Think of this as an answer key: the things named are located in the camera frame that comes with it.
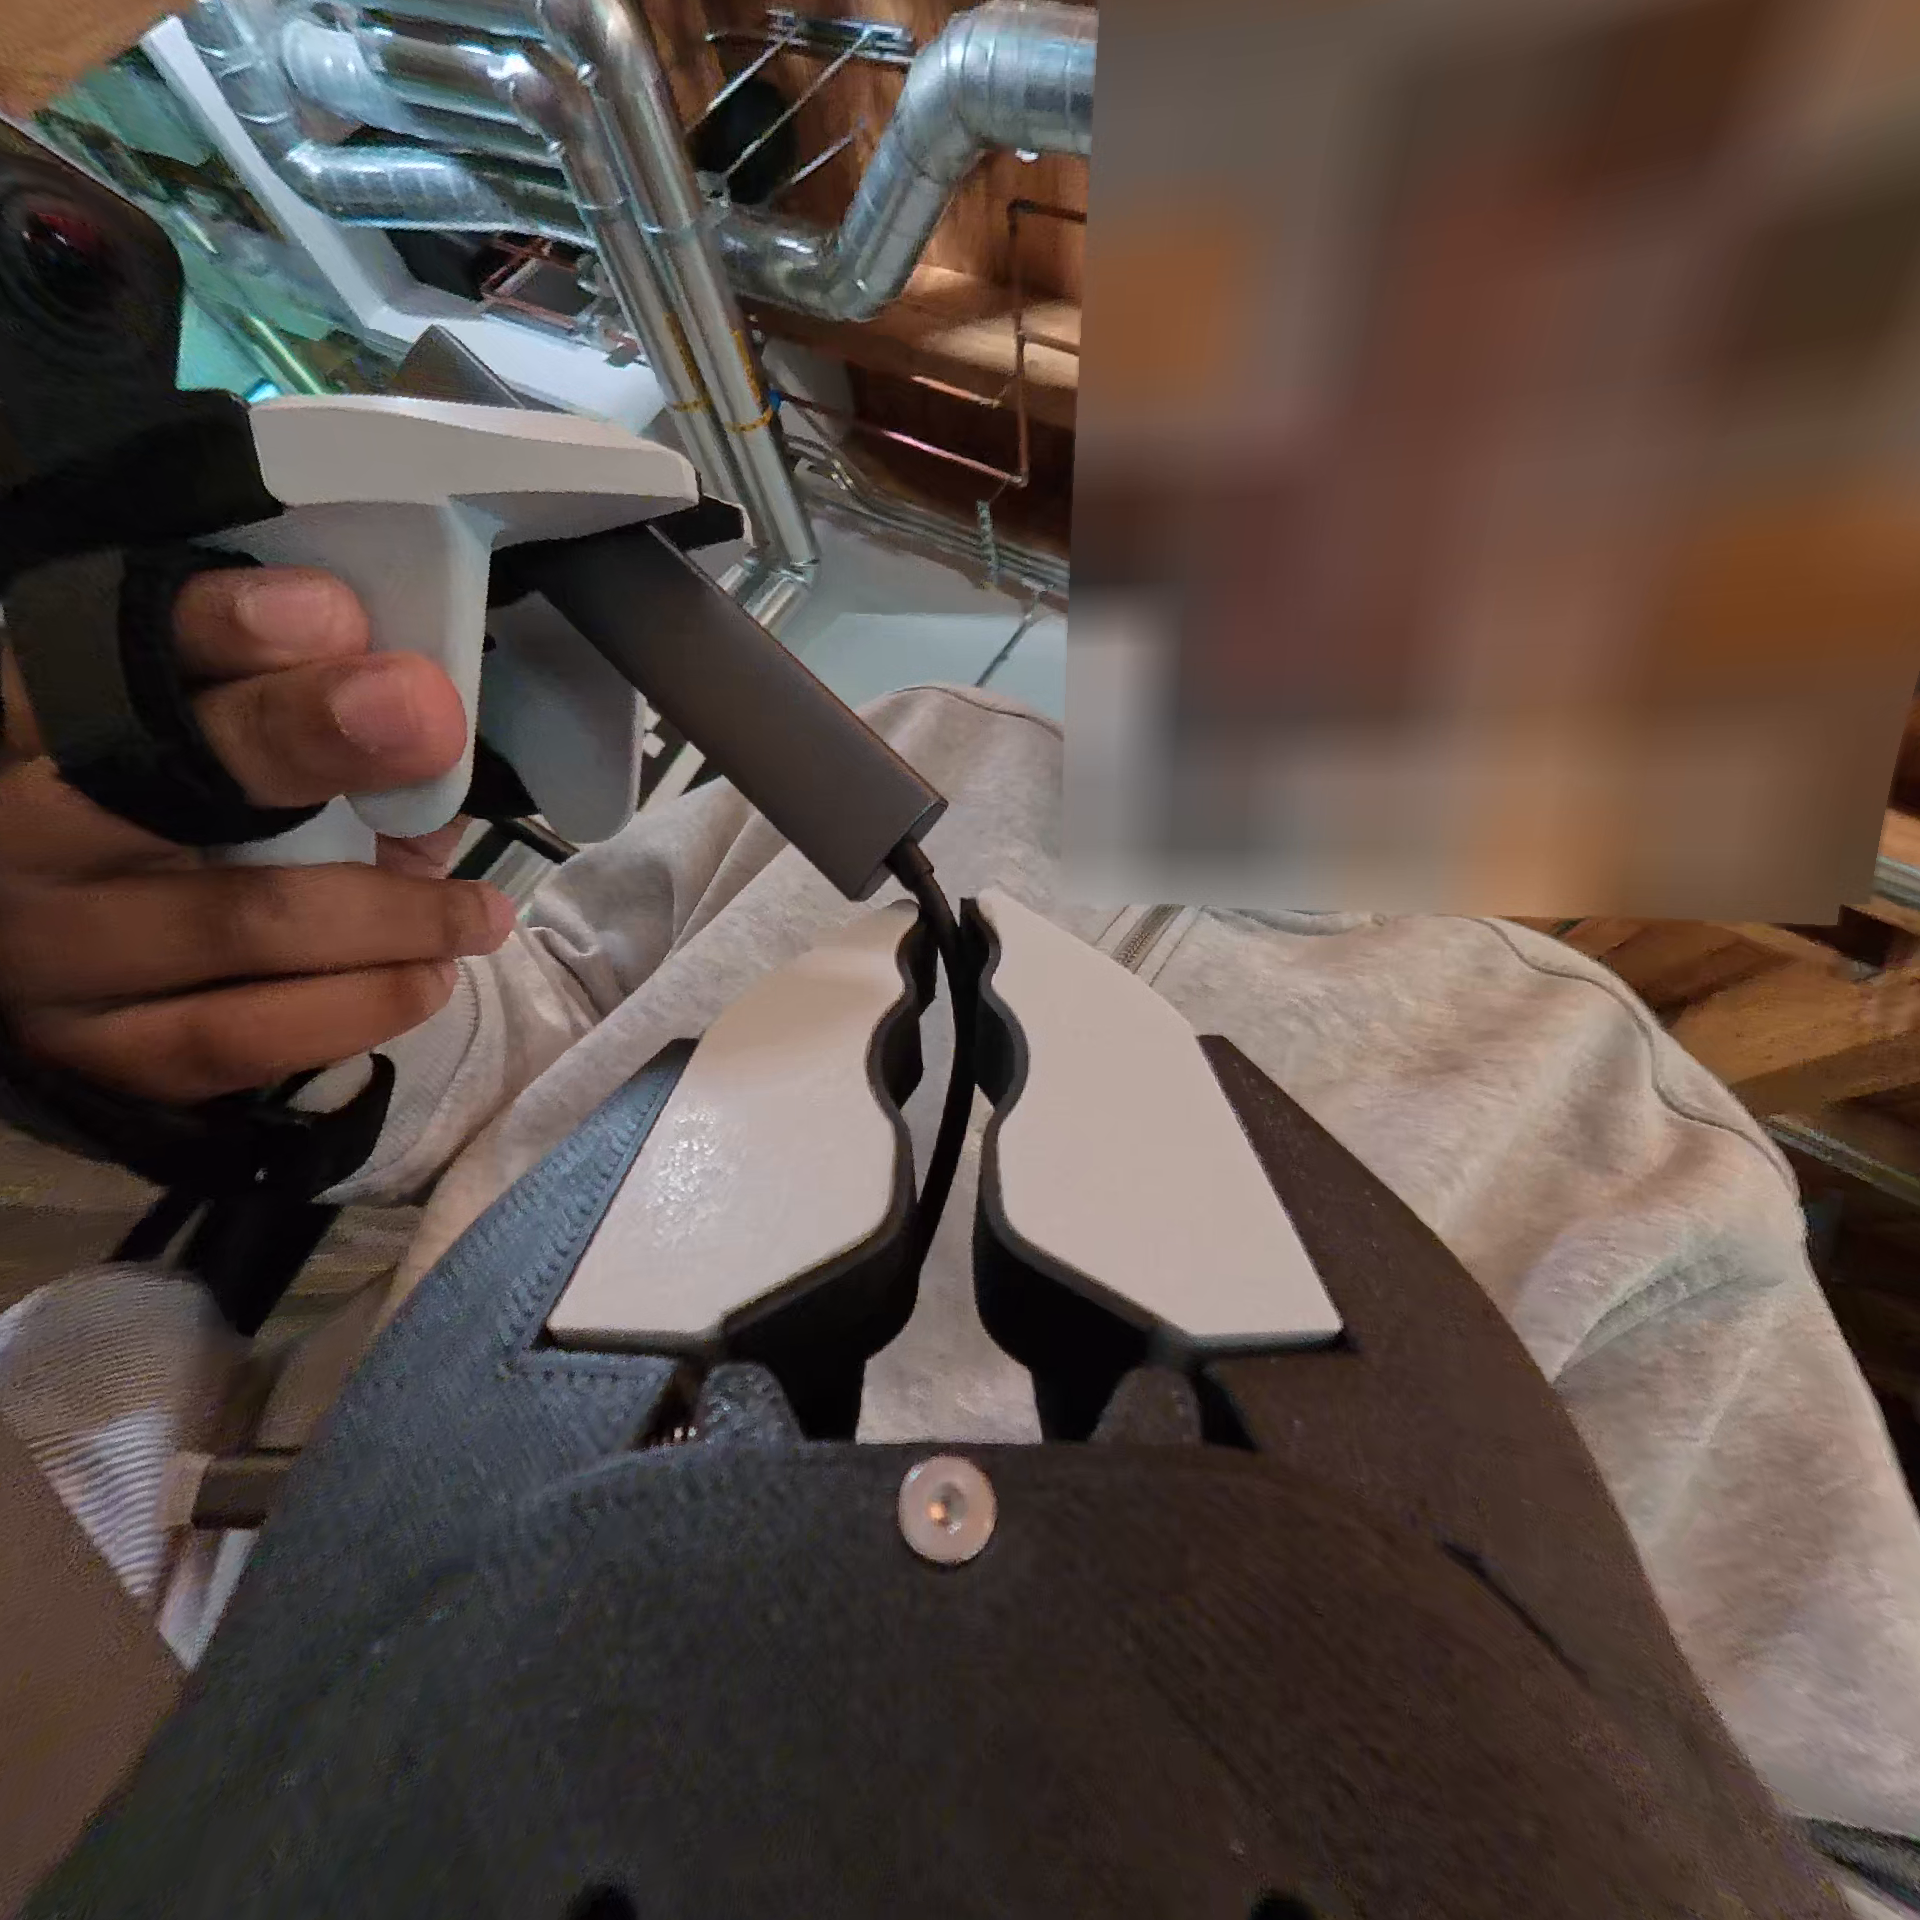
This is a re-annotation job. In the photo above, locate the silver ventilation duct elbow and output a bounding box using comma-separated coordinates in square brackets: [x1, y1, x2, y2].
[720, 0, 1100, 325]

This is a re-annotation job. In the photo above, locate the person's right hand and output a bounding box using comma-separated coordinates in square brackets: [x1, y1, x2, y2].
[0, 569, 519, 1113]

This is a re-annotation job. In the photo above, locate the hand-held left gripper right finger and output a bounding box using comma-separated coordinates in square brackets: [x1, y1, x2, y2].
[958, 892, 1346, 1445]

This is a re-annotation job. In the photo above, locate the silver vertical pipe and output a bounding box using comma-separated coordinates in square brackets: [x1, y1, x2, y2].
[533, 0, 826, 595]

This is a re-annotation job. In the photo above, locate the silver insulated duct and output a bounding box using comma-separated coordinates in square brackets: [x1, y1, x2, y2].
[277, 15, 600, 254]

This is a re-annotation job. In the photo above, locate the black cable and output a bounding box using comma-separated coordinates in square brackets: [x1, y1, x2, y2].
[884, 843, 992, 1277]

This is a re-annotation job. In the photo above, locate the dark grey cable adapter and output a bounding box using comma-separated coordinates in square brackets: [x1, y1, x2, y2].
[192, 1459, 309, 1529]
[547, 525, 951, 902]

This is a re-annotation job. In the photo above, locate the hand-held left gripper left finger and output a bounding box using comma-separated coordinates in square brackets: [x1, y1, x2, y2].
[543, 902, 923, 1445]

